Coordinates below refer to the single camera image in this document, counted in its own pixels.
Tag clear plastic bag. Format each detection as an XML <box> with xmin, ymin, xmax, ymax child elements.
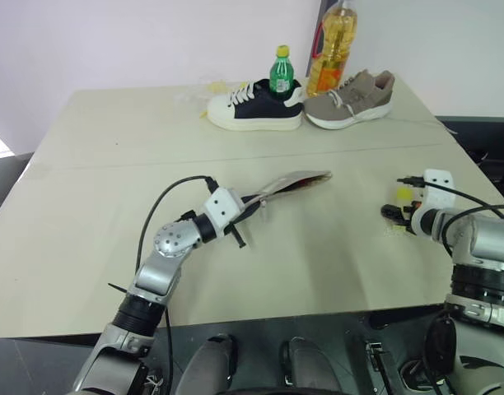
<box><xmin>173</xmin><ymin>77</ymin><xmax>247</xmax><ymax>120</ymax></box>

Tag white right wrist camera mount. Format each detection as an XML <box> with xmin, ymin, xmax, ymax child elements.
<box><xmin>411</xmin><ymin>168</ymin><xmax>458</xmax><ymax>236</ymax></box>

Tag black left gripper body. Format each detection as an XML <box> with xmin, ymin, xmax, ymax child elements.
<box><xmin>226</xmin><ymin>202</ymin><xmax>253</xmax><ymax>236</ymax></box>

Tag taupe knit sneaker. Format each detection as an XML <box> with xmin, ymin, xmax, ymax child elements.
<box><xmin>302</xmin><ymin>69</ymin><xmax>397</xmax><ymax>130</ymax></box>

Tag black metal bracket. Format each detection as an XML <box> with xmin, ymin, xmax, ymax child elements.
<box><xmin>361</xmin><ymin>337</ymin><xmax>404</xmax><ymax>395</ymax></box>

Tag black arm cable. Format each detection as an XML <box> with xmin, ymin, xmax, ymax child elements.
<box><xmin>134</xmin><ymin>175</ymin><xmax>220</xmax><ymax>395</ymax></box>
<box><xmin>396</xmin><ymin>174</ymin><xmax>504</xmax><ymax>260</ymax></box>

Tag dark rounded shape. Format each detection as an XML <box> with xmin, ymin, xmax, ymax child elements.
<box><xmin>174</xmin><ymin>332</ymin><xmax>240</xmax><ymax>395</ymax></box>
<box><xmin>278</xmin><ymin>336</ymin><xmax>344</xmax><ymax>395</ymax></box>

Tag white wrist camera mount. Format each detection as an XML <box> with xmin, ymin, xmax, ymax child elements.
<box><xmin>202</xmin><ymin>187</ymin><xmax>243</xmax><ymax>239</ymax></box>
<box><xmin>411</xmin><ymin>168</ymin><xmax>458</xmax><ymax>236</ymax></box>

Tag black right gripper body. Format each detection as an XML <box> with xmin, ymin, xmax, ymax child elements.
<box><xmin>399</xmin><ymin>204</ymin><xmax>418</xmax><ymax>236</ymax></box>

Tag green bottle with yellow cap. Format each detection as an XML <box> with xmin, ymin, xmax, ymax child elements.
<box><xmin>268</xmin><ymin>44</ymin><xmax>296</xmax><ymax>100</ymax></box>

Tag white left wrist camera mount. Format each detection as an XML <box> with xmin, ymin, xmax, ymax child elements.
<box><xmin>202</xmin><ymin>187</ymin><xmax>243</xmax><ymax>239</ymax></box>

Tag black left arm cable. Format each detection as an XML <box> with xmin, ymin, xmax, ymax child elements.
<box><xmin>134</xmin><ymin>175</ymin><xmax>220</xmax><ymax>395</ymax></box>

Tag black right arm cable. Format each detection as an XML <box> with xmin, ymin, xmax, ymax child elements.
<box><xmin>396</xmin><ymin>174</ymin><xmax>504</xmax><ymax>260</ymax></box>

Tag navy and white sneaker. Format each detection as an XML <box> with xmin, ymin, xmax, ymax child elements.
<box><xmin>205</xmin><ymin>77</ymin><xmax>305</xmax><ymax>132</ymax></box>

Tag yellow highlighter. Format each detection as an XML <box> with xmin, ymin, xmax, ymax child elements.
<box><xmin>394</xmin><ymin>185</ymin><xmax>420</xmax><ymax>209</ymax></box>

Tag cooking oil bottle red handle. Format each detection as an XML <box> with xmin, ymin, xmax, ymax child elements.
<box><xmin>305</xmin><ymin>0</ymin><xmax>359</xmax><ymax>99</ymax></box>

